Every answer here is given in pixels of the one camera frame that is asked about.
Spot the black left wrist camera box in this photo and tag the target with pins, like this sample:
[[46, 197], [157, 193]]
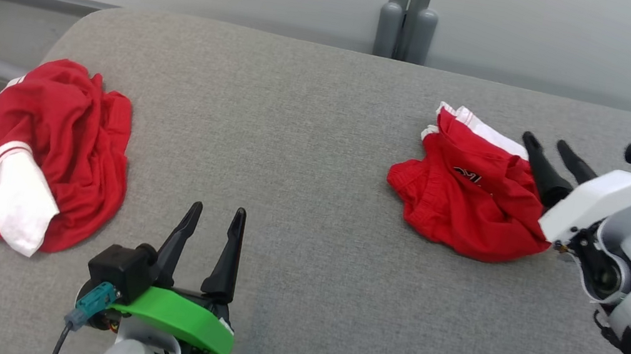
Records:
[[124, 267]]

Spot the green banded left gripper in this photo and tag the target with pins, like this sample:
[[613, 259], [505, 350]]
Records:
[[185, 318]]

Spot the red shorts white trim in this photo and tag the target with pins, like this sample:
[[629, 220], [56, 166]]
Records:
[[462, 213]]

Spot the red white basketball jersey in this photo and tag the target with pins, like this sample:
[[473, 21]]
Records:
[[70, 163]]

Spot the grey partition post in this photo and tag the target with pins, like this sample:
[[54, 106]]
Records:
[[422, 23], [391, 18]]

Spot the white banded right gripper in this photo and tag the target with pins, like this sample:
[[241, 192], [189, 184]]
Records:
[[597, 199]]

